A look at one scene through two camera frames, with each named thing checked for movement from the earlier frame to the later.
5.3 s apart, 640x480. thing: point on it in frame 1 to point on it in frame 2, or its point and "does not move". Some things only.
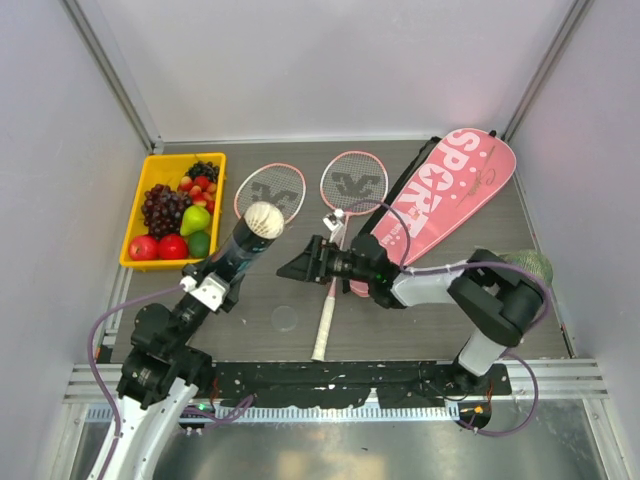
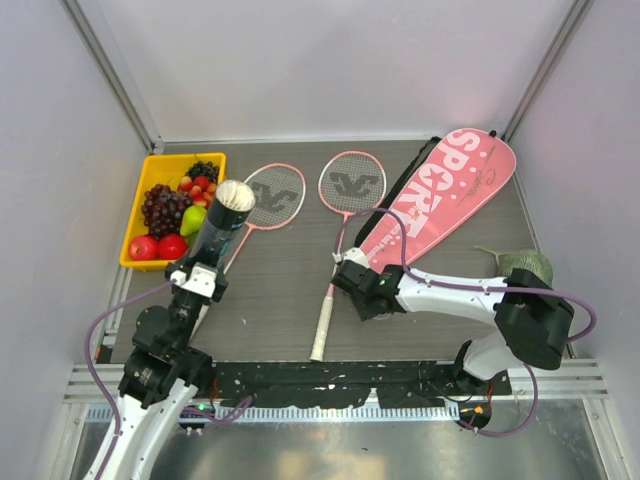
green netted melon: x=532 y=261 does not move
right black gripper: x=311 y=265 to x=365 y=313
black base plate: x=351 y=385 does not move
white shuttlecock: x=264 y=219 to x=236 y=195
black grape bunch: x=202 y=168 does not move
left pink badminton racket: x=274 y=183 does not move
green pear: x=194 y=217 does not move
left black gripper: x=231 y=295 to x=221 y=283
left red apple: x=143 y=248 does not move
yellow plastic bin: x=167 y=169 does not move
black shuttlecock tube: x=237 y=253 to x=230 y=208
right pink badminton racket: x=352 y=183 does not move
